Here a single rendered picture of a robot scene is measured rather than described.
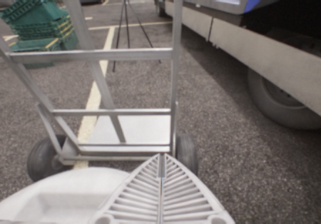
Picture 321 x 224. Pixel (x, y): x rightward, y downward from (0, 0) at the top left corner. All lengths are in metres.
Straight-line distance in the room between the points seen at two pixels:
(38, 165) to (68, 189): 0.33
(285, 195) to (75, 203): 0.91
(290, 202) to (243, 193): 0.21
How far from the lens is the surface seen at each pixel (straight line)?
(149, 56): 0.45
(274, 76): 1.08
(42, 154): 0.80
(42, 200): 0.55
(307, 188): 1.07
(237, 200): 0.85
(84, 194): 0.47
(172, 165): 0.16
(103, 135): 1.03
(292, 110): 1.19
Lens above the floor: 0.76
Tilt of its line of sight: 44 degrees down
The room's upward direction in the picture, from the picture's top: 2 degrees counter-clockwise
